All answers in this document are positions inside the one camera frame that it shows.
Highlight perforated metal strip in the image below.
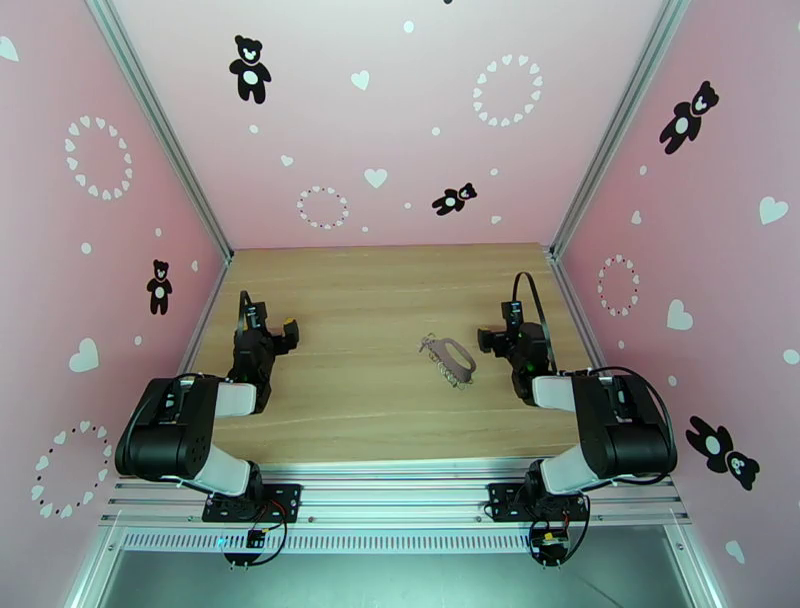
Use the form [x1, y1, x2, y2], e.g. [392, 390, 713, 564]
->
[117, 531, 540, 556]

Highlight black and red base wires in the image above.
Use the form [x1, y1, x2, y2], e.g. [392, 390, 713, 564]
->
[482, 493, 592, 570]
[224, 496, 290, 568]

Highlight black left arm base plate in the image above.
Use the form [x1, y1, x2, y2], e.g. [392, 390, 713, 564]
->
[201, 482, 304, 524]

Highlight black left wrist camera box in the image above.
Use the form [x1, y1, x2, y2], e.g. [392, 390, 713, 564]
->
[239, 301, 270, 334]

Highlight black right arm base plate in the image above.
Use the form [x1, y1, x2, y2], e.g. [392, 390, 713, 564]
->
[486, 482, 591, 524]

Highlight aluminium front rail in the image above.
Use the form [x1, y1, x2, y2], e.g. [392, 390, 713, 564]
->
[98, 461, 694, 534]

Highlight aluminium side rail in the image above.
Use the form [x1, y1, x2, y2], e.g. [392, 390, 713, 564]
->
[177, 252, 236, 376]

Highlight aluminium frame leg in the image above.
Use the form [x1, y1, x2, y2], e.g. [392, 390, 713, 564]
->
[662, 521, 736, 608]
[65, 523, 126, 608]

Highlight black board with yellow connector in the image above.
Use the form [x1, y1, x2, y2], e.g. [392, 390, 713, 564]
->
[529, 523, 572, 562]

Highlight aluminium corner post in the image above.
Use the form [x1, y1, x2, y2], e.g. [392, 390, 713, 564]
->
[84, 0, 234, 264]
[549, 0, 698, 258]

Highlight grey metal panel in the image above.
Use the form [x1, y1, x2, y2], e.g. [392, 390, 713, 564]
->
[102, 549, 689, 608]

